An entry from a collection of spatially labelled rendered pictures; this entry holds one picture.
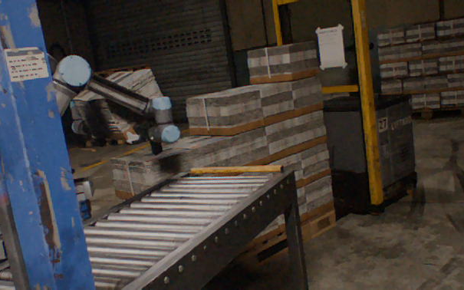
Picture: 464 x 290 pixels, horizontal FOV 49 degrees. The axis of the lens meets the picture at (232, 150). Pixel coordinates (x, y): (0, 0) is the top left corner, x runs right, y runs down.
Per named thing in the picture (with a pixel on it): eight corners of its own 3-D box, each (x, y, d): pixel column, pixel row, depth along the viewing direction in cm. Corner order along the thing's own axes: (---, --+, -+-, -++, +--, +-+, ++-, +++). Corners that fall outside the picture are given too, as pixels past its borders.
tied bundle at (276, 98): (223, 126, 337) (218, 91, 333) (254, 117, 357) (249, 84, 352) (265, 126, 309) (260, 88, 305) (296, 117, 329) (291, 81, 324)
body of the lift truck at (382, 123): (310, 200, 428) (298, 105, 413) (347, 182, 464) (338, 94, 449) (385, 210, 377) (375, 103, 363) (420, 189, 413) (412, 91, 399)
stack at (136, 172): (134, 298, 296) (106, 157, 280) (270, 230, 373) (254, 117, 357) (174, 316, 267) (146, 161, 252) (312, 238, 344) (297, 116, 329)
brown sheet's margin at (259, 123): (189, 134, 318) (188, 127, 317) (223, 125, 337) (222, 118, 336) (230, 135, 290) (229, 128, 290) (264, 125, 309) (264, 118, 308)
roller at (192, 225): (103, 231, 180) (100, 217, 179) (219, 235, 159) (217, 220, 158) (93, 236, 176) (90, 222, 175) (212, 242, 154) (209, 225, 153)
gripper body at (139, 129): (143, 118, 236) (156, 119, 226) (153, 133, 239) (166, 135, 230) (130, 127, 232) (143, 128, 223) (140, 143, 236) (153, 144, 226)
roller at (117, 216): (114, 224, 186) (112, 211, 185) (229, 228, 164) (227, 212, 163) (105, 229, 182) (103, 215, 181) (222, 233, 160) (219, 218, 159)
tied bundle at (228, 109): (189, 135, 318) (183, 98, 314) (224, 126, 338) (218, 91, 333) (230, 136, 291) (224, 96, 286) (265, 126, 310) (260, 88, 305)
